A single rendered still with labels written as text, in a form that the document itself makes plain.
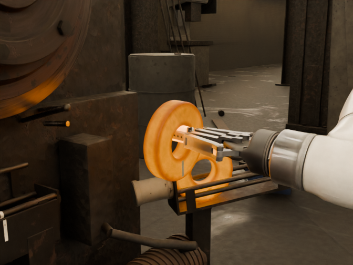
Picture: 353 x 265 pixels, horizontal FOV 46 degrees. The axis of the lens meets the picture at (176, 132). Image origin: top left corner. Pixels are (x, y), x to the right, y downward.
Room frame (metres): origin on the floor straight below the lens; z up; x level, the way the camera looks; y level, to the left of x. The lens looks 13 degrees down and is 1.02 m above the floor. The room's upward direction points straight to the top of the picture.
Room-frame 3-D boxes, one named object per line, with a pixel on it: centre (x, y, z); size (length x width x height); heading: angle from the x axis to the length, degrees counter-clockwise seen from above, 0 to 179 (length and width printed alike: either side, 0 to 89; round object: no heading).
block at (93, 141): (0.89, 0.21, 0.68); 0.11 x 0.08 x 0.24; 54
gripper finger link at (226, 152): (0.65, -0.09, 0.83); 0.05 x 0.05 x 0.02; 55
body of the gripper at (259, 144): (0.67, -0.13, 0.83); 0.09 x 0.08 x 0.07; 54
